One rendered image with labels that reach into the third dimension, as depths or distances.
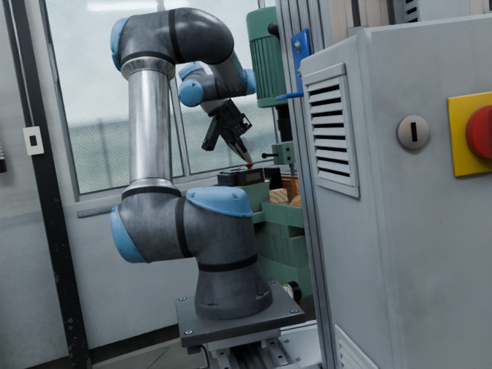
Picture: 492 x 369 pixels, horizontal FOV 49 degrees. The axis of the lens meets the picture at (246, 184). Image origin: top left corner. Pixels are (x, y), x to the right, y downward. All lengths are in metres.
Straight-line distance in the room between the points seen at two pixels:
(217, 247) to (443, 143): 0.58
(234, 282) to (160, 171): 0.26
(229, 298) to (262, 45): 1.00
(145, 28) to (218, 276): 0.53
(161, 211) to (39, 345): 2.08
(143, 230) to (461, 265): 0.64
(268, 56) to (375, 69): 1.32
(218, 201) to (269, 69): 0.87
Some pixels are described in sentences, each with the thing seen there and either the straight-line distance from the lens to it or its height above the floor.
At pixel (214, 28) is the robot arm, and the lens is 1.20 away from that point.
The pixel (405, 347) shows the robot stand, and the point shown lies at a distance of 0.52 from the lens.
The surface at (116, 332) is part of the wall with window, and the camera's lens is 3.07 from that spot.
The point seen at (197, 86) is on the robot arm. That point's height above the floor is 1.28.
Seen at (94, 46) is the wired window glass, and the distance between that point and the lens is 3.03.
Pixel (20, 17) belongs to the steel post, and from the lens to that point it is 2.86.
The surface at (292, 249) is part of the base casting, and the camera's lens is 1.63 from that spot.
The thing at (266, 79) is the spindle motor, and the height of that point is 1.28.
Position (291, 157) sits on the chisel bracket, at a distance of 1.81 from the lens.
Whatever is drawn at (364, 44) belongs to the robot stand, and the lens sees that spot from 0.47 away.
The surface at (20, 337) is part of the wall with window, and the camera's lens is 3.00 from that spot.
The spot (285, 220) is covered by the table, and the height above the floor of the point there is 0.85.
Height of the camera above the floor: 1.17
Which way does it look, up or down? 7 degrees down
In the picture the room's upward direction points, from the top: 8 degrees counter-clockwise
